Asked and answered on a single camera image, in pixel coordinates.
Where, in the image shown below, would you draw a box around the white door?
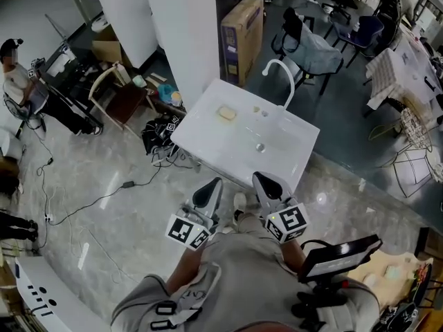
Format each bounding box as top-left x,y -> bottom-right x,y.
64,0 -> 105,26

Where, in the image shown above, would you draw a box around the light wooden table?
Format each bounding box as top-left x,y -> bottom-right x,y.
356,249 -> 433,313

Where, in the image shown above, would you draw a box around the black chest-mounted monitor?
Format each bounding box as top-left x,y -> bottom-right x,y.
299,234 -> 383,285

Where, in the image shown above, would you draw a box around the blue chair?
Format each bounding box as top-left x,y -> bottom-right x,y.
332,15 -> 386,69

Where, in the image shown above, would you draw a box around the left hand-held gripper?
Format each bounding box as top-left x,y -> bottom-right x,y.
165,177 -> 224,252

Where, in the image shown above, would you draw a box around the white board black dots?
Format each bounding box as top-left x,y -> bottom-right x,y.
15,256 -> 110,332

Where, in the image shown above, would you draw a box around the white standing appliance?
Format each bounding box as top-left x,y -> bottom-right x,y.
89,0 -> 160,69

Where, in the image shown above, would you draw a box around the white bottle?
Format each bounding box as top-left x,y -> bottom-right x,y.
116,62 -> 132,84

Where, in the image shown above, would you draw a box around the black marble table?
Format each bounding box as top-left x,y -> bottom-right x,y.
36,43 -> 105,126

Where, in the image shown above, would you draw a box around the person's right forearm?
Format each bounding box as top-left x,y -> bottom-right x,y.
278,239 -> 307,283

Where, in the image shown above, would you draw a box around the long black floor cable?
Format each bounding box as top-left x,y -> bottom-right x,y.
34,145 -> 163,228

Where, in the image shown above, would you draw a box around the wooden planks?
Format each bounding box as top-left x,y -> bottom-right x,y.
145,73 -> 168,91

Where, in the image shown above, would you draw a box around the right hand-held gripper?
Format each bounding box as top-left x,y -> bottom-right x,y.
251,172 -> 309,244

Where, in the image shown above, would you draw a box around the person's left forearm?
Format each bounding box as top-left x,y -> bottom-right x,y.
165,243 -> 206,295

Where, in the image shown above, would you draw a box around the person's torso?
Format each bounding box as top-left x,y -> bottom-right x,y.
110,212 -> 381,332

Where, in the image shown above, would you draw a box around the small beige plastic block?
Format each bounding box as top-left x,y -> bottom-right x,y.
216,104 -> 239,124

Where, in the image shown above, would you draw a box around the cardboard box purple print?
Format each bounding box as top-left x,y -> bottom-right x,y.
220,0 -> 265,88

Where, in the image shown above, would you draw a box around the blue plastic bag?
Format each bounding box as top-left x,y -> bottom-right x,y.
157,83 -> 183,107

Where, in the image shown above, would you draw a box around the white curved faucet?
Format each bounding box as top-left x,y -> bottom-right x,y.
262,59 -> 296,112

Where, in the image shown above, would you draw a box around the person's white shoe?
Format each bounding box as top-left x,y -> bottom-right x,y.
232,192 -> 248,225

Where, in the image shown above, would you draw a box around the tangled floor cables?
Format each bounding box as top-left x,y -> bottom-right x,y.
151,143 -> 202,173

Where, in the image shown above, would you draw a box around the floor fan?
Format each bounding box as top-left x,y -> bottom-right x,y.
2,91 -> 48,141

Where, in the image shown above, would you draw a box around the wire chair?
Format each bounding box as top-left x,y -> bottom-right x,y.
392,97 -> 443,199

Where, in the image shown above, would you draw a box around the chair with grey cover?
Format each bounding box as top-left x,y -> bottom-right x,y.
271,7 -> 345,95

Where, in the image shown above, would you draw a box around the white sink basin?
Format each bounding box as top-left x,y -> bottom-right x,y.
170,77 -> 321,190

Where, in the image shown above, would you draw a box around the open cardboard box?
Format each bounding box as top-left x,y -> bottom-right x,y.
91,24 -> 134,69

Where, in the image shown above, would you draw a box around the table with checkered cloth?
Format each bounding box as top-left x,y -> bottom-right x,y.
365,29 -> 443,111

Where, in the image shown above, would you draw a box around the wooden chair brown seat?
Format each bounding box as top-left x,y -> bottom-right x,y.
88,62 -> 156,131

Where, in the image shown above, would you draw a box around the black chest mount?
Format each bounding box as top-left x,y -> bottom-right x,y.
290,278 -> 350,330

